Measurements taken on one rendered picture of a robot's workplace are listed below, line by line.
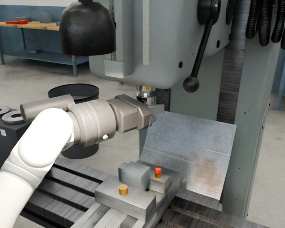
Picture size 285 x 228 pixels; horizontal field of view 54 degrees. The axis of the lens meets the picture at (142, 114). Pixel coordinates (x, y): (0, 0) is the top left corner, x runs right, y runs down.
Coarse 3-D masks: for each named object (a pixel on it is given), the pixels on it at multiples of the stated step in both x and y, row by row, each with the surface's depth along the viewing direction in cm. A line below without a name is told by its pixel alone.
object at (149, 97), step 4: (140, 92) 64; (152, 92) 64; (136, 96) 63; (140, 96) 62; (144, 96) 62; (148, 96) 62; (152, 96) 62; (156, 96) 64; (144, 100) 62; (148, 100) 62
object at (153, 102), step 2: (136, 98) 64; (156, 98) 64; (138, 100) 63; (140, 100) 62; (152, 100) 62; (154, 100) 63; (156, 100) 64; (142, 102) 62; (144, 102) 62; (146, 102) 62; (148, 102) 62; (150, 102) 62; (152, 102) 63; (154, 102) 63; (148, 104) 62; (150, 104) 62; (152, 104) 63; (152, 118) 64; (154, 118) 65; (152, 120) 64; (154, 120) 65; (152, 122) 65
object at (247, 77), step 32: (256, 32) 82; (224, 64) 89; (256, 64) 85; (160, 96) 105; (192, 96) 99; (224, 96) 93; (256, 96) 89; (256, 128) 93; (256, 160) 120; (224, 192) 107
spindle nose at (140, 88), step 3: (138, 87) 61; (141, 87) 61; (144, 87) 61; (150, 87) 61; (138, 90) 62; (141, 90) 61; (144, 90) 61; (147, 90) 61; (150, 90) 61; (153, 90) 62
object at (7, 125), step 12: (0, 108) 98; (0, 120) 92; (12, 120) 89; (0, 132) 89; (12, 132) 86; (24, 132) 89; (0, 144) 92; (12, 144) 89; (0, 156) 94; (0, 168) 97
